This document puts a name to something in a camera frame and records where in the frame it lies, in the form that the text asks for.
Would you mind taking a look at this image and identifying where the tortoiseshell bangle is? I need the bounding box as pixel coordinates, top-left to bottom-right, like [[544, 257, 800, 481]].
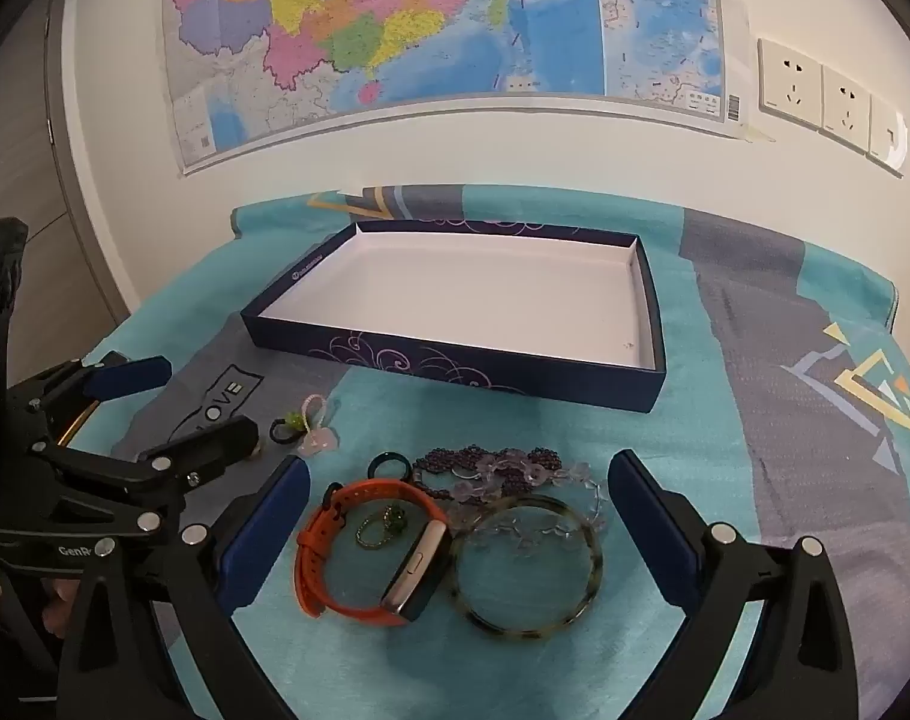
[[447, 496, 602, 642]]

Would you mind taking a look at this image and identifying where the person's left hand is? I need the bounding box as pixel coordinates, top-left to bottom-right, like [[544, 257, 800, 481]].
[[38, 576, 81, 635]]

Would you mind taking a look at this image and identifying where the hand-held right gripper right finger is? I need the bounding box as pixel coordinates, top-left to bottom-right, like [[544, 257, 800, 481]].
[[608, 450, 857, 720]]

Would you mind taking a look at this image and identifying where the gold ring with green bead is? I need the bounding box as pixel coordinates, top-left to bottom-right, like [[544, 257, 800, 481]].
[[353, 506, 409, 550]]

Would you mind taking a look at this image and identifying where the dark blue shallow box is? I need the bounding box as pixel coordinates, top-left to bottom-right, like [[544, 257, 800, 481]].
[[241, 221, 667, 415]]

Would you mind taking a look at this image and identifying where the clear crystal bead bracelet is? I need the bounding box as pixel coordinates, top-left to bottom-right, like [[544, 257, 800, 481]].
[[447, 450, 609, 541]]

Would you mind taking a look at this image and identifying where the purple bead bracelet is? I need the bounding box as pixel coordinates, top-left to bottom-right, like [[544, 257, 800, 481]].
[[411, 446, 564, 500]]

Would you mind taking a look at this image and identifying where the orange watch band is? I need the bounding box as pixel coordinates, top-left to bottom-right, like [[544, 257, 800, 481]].
[[296, 478, 452, 627]]

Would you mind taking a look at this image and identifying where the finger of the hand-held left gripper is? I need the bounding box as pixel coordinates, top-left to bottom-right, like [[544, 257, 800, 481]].
[[27, 415, 261, 533], [5, 356, 173, 436]]

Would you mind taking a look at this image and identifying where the white wall outlet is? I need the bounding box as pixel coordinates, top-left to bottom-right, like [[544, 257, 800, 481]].
[[821, 64, 873, 151], [867, 94, 908, 173], [758, 37, 825, 128]]

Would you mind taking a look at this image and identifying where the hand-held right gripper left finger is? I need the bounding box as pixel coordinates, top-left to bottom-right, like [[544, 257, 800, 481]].
[[56, 456, 311, 720]]

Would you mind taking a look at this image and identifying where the grey door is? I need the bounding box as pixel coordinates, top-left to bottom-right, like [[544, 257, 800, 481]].
[[0, 0, 137, 331]]

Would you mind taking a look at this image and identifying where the colourful wall map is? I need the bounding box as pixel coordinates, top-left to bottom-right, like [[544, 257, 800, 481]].
[[158, 0, 748, 177]]

